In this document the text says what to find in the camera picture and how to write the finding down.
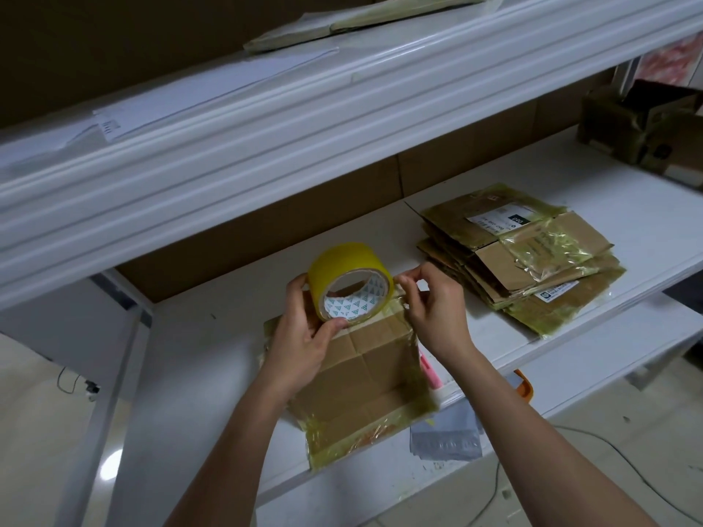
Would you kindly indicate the orange plastic object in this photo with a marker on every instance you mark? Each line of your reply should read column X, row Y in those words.
column 523, row 385

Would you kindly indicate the stack of cardboard boxes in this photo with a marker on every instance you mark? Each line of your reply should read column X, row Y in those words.
column 516, row 258

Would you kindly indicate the white paper sheet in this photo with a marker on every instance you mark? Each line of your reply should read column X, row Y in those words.
column 44, row 148
column 209, row 93

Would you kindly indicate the person's right forearm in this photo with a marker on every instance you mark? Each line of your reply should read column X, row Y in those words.
column 549, row 450

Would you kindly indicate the person's left forearm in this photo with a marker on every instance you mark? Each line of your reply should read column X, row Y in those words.
column 231, row 461

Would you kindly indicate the large plain cardboard box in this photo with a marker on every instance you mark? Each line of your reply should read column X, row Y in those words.
column 368, row 395

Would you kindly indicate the white power strip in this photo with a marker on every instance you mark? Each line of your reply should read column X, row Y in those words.
column 91, row 387

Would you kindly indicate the yellow tape roll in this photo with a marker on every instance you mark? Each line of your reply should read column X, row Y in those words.
column 341, row 260

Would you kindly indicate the package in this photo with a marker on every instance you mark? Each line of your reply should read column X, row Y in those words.
column 362, row 16

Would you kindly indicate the person's left hand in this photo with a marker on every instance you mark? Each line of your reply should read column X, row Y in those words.
column 294, row 345

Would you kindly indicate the person's right hand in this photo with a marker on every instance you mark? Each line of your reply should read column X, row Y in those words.
column 439, row 318

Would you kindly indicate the labelled taped cardboard box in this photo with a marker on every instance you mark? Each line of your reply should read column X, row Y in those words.
column 615, row 120

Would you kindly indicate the white metal shelf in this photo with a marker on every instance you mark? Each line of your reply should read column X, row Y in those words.
column 220, row 324

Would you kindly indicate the barcode label cardboard box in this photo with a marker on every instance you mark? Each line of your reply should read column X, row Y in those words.
column 681, row 153

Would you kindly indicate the red patterned panel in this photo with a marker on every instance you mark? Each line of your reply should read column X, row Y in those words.
column 672, row 60

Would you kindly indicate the pink utility knife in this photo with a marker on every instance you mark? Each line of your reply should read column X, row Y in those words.
column 431, row 373

